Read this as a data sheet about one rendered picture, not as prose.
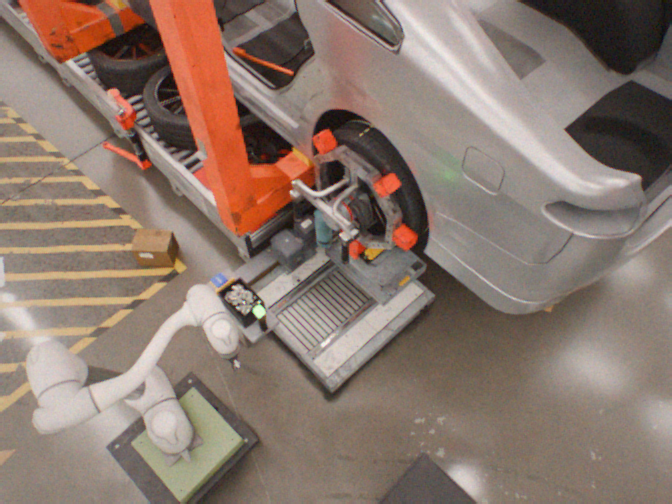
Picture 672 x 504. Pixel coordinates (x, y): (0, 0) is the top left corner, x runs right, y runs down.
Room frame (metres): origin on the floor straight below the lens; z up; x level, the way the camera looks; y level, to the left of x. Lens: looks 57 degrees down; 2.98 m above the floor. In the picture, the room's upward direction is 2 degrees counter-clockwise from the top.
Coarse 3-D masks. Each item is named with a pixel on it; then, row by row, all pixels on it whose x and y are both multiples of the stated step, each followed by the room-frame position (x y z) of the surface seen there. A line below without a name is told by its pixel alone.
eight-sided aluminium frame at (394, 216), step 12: (324, 156) 1.83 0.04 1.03; (336, 156) 1.76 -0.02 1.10; (348, 156) 1.76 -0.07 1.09; (324, 168) 1.89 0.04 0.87; (360, 168) 1.66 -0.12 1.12; (372, 168) 1.66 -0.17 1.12; (324, 180) 1.89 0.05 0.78; (372, 180) 1.60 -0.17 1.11; (372, 192) 1.59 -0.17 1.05; (384, 204) 1.53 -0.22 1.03; (396, 204) 1.55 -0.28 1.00; (396, 216) 1.51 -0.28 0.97; (396, 228) 1.52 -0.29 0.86; (360, 240) 1.64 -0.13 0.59; (372, 240) 1.59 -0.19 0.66; (384, 240) 1.54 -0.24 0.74
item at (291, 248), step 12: (312, 216) 1.98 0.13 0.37; (288, 228) 1.88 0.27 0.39; (300, 228) 1.85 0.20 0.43; (312, 228) 1.85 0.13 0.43; (276, 240) 1.79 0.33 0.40; (288, 240) 1.78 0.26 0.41; (300, 240) 1.80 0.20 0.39; (312, 240) 1.83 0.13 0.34; (276, 252) 1.75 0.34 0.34; (288, 252) 1.71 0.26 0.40; (300, 252) 1.73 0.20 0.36; (312, 252) 1.91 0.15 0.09; (288, 264) 1.69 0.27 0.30; (300, 264) 1.82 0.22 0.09
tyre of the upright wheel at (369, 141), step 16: (352, 128) 1.89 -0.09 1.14; (368, 128) 1.86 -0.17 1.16; (352, 144) 1.80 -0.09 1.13; (368, 144) 1.75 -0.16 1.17; (384, 144) 1.75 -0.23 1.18; (384, 160) 1.67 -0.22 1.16; (400, 160) 1.68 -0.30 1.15; (400, 176) 1.61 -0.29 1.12; (336, 192) 1.89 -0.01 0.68; (400, 192) 1.57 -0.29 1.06; (416, 192) 1.58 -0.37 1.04; (416, 208) 1.53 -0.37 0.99; (416, 224) 1.51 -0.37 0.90
